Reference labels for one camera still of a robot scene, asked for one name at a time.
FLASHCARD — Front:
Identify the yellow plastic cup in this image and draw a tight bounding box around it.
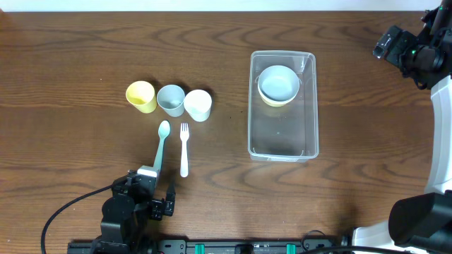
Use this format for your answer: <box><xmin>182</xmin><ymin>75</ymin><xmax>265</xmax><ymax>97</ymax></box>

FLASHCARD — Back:
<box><xmin>126</xmin><ymin>80</ymin><xmax>157</xmax><ymax>114</ymax></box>

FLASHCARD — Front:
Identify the grey plastic cup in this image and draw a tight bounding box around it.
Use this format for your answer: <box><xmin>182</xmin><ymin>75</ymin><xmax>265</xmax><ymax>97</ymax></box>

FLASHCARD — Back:
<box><xmin>157</xmin><ymin>85</ymin><xmax>185</xmax><ymax>117</ymax></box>

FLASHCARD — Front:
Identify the grey plastic bowl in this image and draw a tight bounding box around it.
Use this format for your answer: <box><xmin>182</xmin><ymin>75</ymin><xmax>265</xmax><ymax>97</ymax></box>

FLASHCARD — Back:
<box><xmin>258</xmin><ymin>65</ymin><xmax>301</xmax><ymax>101</ymax></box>

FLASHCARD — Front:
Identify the yellow plastic bowl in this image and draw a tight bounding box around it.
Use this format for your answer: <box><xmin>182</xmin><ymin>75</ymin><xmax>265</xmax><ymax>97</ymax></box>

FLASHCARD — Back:
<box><xmin>260</xmin><ymin>93</ymin><xmax>295</xmax><ymax>107</ymax></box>

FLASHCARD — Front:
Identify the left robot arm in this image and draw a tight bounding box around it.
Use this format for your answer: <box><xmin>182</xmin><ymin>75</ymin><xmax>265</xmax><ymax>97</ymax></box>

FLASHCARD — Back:
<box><xmin>90</xmin><ymin>171</ymin><xmax>176</xmax><ymax>254</ymax></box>

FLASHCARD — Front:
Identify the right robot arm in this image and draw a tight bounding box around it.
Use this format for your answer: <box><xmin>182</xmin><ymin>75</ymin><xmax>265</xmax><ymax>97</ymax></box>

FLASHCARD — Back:
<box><xmin>346</xmin><ymin>0</ymin><xmax>451</xmax><ymax>253</ymax></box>

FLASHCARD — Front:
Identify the clear plastic container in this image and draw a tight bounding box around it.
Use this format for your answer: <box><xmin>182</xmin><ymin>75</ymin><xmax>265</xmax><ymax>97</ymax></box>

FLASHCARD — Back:
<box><xmin>248</xmin><ymin>50</ymin><xmax>319</xmax><ymax>162</ymax></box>

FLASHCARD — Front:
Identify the white plastic fork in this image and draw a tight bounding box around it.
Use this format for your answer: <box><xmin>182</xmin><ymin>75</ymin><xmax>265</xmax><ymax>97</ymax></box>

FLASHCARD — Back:
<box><xmin>180</xmin><ymin>123</ymin><xmax>189</xmax><ymax>178</ymax></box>

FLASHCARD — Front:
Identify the mint green plastic spoon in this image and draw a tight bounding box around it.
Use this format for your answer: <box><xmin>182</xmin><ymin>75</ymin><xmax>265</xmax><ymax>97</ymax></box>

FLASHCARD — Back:
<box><xmin>153</xmin><ymin>120</ymin><xmax>171</xmax><ymax>171</ymax></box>

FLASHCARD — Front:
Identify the white plastic cup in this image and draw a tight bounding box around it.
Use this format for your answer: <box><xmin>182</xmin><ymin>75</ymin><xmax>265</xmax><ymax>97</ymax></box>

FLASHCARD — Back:
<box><xmin>184</xmin><ymin>90</ymin><xmax>213</xmax><ymax>122</ymax></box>

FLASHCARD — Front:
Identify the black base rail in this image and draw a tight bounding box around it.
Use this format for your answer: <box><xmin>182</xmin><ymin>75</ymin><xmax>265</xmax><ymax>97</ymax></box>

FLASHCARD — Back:
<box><xmin>67</xmin><ymin>238</ymin><xmax>336</xmax><ymax>254</ymax></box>

